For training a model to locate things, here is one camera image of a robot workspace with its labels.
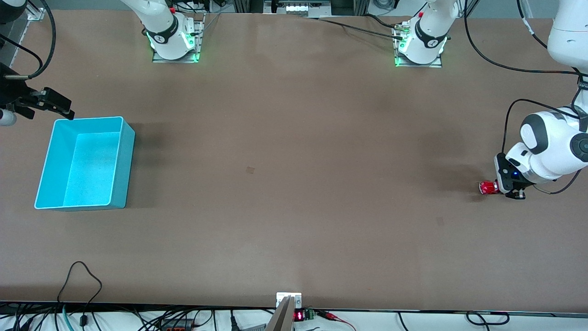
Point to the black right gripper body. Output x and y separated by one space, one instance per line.
14 93

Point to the red beetle toy car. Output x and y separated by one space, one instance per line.
488 187

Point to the blue plastic box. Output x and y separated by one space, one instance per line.
82 165

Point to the red digit display module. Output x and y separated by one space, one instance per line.
299 315

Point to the lit metal rack equipment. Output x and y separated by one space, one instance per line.
298 7

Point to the aluminium frame profile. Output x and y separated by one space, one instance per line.
36 11

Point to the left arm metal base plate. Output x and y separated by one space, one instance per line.
432 64

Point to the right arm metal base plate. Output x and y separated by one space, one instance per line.
195 46

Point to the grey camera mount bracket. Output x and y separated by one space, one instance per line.
287 310

